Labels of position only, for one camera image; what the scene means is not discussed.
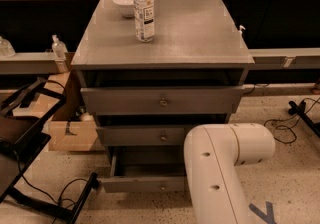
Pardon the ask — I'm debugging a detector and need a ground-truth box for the cardboard box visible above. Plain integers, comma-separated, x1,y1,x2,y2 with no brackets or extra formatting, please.
31,51,105,153

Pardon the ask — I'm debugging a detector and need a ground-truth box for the black cable on cart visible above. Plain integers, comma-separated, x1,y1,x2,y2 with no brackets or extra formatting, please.
13,149,93,224

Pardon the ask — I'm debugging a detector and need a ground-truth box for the black cart frame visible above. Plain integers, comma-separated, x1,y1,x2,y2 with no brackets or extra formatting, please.
0,77,99,224

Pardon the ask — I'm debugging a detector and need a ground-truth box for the small white pump nozzle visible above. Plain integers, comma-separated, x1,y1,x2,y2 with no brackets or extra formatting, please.
238,25,246,35

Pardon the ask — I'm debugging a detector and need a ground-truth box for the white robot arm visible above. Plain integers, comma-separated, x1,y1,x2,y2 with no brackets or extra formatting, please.
184,123,275,224

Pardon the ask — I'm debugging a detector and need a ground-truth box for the grey drawer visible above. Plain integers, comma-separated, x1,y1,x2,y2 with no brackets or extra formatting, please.
96,125,193,146
101,145,186,193
81,86,243,115

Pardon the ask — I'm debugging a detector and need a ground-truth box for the clear plastic water bottle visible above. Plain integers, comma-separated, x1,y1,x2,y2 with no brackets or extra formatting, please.
133,0,155,42

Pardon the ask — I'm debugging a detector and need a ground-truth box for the grey bottom drawer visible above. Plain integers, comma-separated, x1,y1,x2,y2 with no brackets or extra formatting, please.
101,145,186,193

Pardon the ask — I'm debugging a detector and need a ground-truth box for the white ceramic bowl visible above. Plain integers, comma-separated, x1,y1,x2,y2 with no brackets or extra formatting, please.
112,0,134,18

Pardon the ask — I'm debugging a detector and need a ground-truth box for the clear plastic container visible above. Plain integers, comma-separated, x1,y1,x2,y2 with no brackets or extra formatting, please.
0,36,15,57

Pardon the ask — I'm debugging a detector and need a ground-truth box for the grey middle drawer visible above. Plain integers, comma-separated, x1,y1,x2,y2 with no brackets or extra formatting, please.
96,125,193,146

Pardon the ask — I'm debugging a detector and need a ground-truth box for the grey drawer cabinet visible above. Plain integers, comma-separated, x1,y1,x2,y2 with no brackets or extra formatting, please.
70,0,255,169

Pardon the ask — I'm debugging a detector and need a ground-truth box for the black stand leg right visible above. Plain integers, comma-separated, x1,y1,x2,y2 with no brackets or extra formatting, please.
288,101,320,138

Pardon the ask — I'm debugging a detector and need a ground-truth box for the black floor cable right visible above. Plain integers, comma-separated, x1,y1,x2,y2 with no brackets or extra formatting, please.
262,97,320,145

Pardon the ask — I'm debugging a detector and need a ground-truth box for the brown shoe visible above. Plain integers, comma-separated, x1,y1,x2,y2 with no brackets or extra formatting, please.
311,79,320,95

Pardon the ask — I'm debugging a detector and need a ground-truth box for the grey top drawer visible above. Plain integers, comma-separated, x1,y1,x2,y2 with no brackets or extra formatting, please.
81,86,243,115

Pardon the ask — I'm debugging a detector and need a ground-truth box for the clear pump bottle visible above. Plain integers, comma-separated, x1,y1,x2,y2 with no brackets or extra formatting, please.
52,35,67,60

